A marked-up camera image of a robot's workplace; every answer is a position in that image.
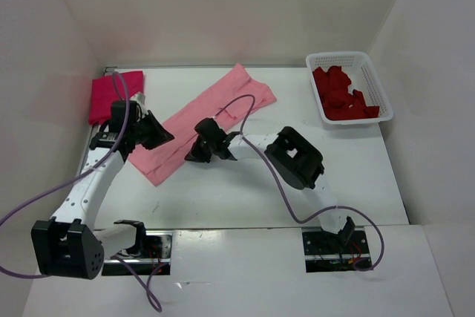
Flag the magenta t shirt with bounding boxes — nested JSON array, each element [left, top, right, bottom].
[[88, 71, 145, 125]]

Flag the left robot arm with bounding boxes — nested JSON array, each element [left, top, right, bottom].
[[31, 93, 174, 280]]

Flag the white plastic basket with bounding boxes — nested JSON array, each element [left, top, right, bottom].
[[306, 51, 393, 125]]

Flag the dark red t shirt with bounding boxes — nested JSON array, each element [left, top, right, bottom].
[[312, 66, 380, 121]]

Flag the pink t shirt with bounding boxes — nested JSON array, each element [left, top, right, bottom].
[[128, 64, 277, 186]]

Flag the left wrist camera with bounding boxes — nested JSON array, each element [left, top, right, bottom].
[[131, 92, 145, 106]]

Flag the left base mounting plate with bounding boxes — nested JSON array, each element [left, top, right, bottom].
[[117, 230, 173, 276]]

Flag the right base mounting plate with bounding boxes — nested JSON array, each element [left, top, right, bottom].
[[301, 229, 372, 273]]

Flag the base mounting plate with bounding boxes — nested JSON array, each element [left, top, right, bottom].
[[301, 229, 372, 273], [117, 230, 173, 276]]

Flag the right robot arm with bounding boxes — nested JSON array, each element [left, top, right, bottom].
[[185, 118, 355, 252]]

